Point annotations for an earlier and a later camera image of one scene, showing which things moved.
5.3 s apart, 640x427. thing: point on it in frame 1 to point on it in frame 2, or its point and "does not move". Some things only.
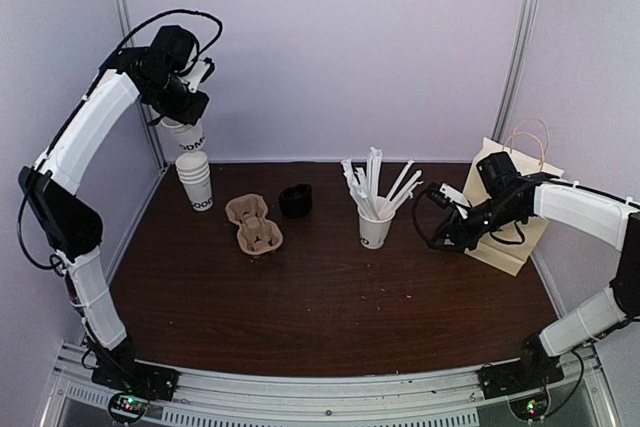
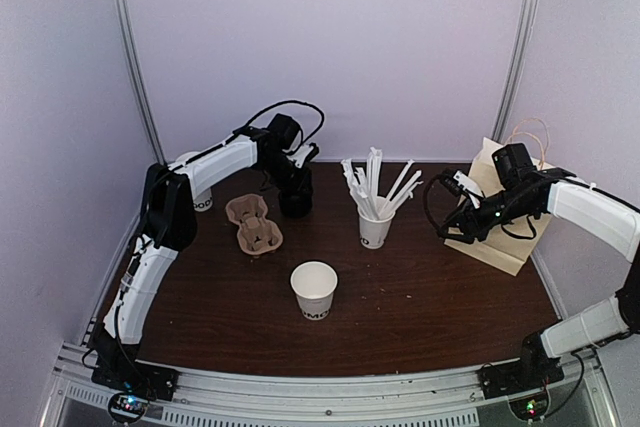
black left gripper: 192,115 to 300,182
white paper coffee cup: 188,137 to 314,283
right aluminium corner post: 527,18 does not move
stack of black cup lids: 296,201 does not move
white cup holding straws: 373,232 does not move
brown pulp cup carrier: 256,234 does not move
